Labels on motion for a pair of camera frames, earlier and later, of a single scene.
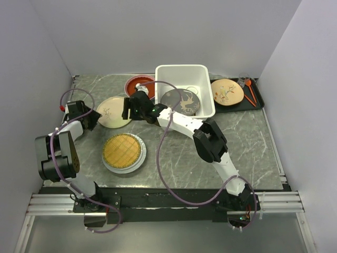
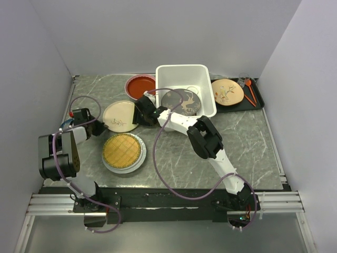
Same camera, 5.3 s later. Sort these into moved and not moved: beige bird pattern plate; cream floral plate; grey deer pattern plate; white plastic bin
Moved: cream floral plate
Not moved: grey deer pattern plate; beige bird pattern plate; white plastic bin
